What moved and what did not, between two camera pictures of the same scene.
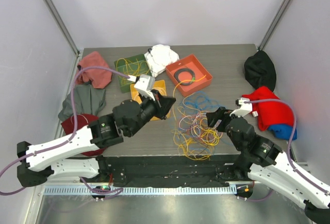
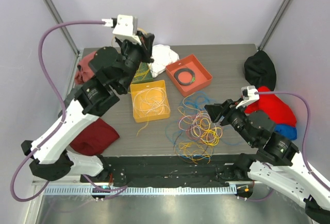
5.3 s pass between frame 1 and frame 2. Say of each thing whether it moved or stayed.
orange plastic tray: stayed
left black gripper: moved
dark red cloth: moved
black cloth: stayed
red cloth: stayed
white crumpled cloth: stayed
